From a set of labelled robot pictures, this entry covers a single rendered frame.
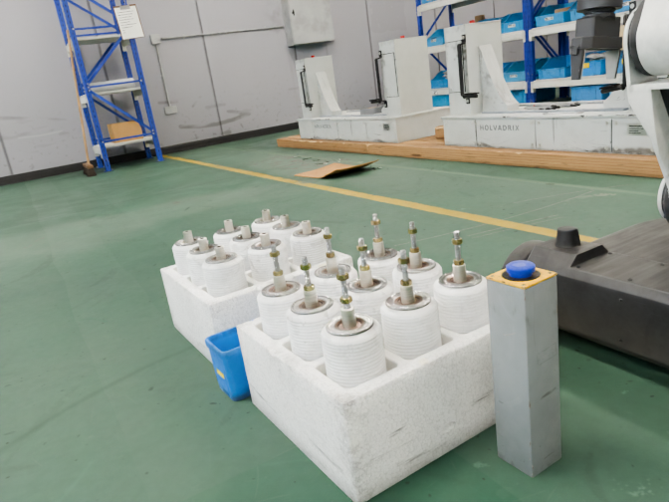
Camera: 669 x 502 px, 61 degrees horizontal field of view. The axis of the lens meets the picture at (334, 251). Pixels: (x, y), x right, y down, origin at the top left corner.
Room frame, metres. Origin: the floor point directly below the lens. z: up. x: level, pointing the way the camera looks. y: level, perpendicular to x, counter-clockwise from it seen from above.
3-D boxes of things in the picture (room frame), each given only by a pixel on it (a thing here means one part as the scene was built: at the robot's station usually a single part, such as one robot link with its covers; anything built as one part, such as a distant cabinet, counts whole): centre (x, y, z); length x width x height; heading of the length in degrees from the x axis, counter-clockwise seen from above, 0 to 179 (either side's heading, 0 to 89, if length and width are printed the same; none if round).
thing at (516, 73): (6.72, -2.51, 0.36); 0.50 x 0.38 x 0.21; 118
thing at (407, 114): (5.01, -0.45, 0.45); 1.61 x 0.57 x 0.74; 28
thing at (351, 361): (0.80, -0.01, 0.16); 0.10 x 0.10 x 0.18
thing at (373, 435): (0.97, -0.05, 0.09); 0.39 x 0.39 x 0.18; 30
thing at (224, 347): (1.16, 0.16, 0.06); 0.30 x 0.11 x 0.12; 121
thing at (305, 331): (0.91, 0.05, 0.16); 0.10 x 0.10 x 0.18
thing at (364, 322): (0.80, -0.01, 0.25); 0.08 x 0.08 x 0.01
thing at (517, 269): (0.75, -0.26, 0.32); 0.04 x 0.04 x 0.02
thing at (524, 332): (0.75, -0.26, 0.16); 0.07 x 0.07 x 0.31; 30
